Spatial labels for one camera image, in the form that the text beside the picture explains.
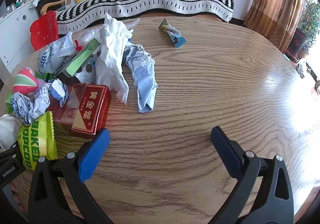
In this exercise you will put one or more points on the person's left hand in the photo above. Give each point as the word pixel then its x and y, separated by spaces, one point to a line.
pixel 18 200

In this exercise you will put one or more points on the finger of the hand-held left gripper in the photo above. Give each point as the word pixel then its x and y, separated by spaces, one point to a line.
pixel 10 151

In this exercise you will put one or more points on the small crumpled blue white wrapper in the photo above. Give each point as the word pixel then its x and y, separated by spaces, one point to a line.
pixel 59 91

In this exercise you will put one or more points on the green potted plant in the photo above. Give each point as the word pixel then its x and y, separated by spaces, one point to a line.
pixel 311 11

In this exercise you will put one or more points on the clear plastic bag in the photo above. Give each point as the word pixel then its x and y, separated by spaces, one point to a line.
pixel 87 35

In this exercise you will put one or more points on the crumpled white tissue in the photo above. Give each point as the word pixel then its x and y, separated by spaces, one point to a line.
pixel 110 46

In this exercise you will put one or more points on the blue yellow candy wrapper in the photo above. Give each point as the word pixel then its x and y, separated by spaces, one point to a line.
pixel 172 34

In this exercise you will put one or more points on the red plastic stool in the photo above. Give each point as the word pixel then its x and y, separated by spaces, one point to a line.
pixel 43 29

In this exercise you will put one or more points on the dark red plant stand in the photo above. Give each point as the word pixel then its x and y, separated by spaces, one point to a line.
pixel 297 44

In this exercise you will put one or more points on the brown patterned curtain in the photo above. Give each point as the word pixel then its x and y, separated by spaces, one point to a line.
pixel 272 2

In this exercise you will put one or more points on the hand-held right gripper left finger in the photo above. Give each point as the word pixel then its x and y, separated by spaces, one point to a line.
pixel 96 149

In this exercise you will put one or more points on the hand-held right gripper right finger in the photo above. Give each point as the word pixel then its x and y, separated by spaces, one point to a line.
pixel 225 146

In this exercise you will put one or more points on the white blue plastic bag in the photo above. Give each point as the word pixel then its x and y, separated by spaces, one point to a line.
pixel 53 51

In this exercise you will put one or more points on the white rounded object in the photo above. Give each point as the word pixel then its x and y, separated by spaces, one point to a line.
pixel 7 131

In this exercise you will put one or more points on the white cabinet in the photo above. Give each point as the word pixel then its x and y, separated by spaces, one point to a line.
pixel 15 24

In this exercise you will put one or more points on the green popcorn packet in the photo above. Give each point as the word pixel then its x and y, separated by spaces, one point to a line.
pixel 32 139

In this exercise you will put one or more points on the green long box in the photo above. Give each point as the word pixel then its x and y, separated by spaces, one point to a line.
pixel 80 60

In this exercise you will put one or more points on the large crumpled blue white wrapper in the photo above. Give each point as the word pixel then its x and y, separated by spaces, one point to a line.
pixel 27 109

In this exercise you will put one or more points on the crumpled light blue paper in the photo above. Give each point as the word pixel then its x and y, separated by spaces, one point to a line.
pixel 143 76

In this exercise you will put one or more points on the red cigarette box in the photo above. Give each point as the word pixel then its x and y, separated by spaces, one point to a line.
pixel 90 106

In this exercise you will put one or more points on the pink green striped ball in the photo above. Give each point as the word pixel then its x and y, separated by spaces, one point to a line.
pixel 25 81

